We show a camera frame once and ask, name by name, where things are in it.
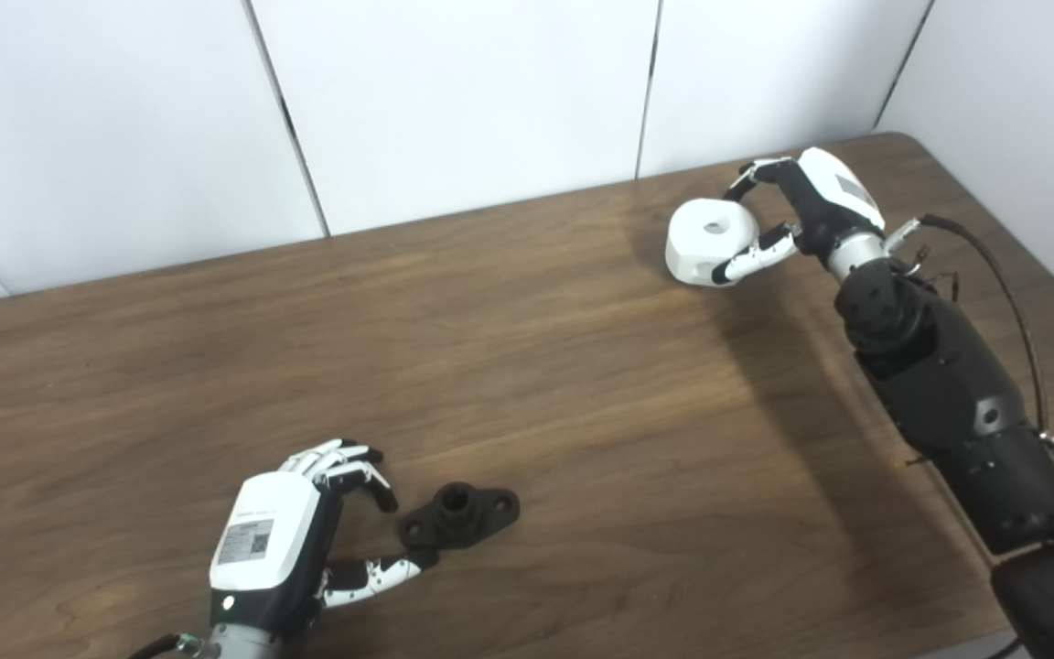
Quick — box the black and white right hand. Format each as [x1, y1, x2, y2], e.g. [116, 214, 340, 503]
[712, 146, 887, 286]

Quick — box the black and white left hand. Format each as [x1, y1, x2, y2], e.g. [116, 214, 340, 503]
[209, 438, 439, 642]

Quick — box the round white plastic piece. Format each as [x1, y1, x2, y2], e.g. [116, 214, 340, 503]
[664, 199, 763, 288]

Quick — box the black plastic holder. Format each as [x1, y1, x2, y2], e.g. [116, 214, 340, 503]
[397, 481, 522, 552]

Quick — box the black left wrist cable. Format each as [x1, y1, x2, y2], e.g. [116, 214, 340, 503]
[128, 632, 219, 659]

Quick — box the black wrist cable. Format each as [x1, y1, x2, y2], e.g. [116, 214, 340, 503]
[884, 213, 1054, 464]
[128, 632, 219, 659]

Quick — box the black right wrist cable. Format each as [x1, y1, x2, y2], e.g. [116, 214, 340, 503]
[884, 213, 1054, 464]

